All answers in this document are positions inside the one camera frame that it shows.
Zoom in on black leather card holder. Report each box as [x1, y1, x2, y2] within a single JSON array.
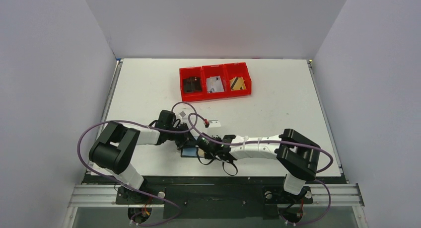
[[180, 147, 198, 158]]

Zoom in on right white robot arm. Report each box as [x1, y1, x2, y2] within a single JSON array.
[[196, 129, 321, 202]]

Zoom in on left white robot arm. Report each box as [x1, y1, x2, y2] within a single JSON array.
[[89, 110, 196, 203]]

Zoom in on black card holders in bin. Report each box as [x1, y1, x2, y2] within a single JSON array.
[[182, 76, 202, 93]]

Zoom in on white cards in bin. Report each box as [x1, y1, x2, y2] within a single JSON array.
[[206, 76, 225, 93]]

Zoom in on gold cards in bin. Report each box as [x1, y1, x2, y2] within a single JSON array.
[[229, 76, 247, 91]]

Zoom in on left red bin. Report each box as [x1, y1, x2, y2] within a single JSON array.
[[179, 67, 205, 102]]

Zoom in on red bin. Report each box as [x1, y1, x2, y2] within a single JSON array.
[[179, 67, 205, 102], [224, 62, 252, 97], [202, 65, 227, 100]]

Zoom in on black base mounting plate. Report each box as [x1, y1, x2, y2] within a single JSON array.
[[70, 175, 313, 219]]

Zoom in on middle red bin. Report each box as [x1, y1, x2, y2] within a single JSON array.
[[202, 65, 227, 100]]

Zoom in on right red bin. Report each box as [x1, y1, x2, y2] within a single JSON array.
[[224, 62, 252, 97]]

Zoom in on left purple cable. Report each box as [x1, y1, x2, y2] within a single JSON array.
[[77, 101, 199, 227]]

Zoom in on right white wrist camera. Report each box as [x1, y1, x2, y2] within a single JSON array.
[[205, 120, 221, 128]]

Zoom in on aluminium rail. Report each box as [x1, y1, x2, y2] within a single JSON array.
[[69, 184, 364, 208]]

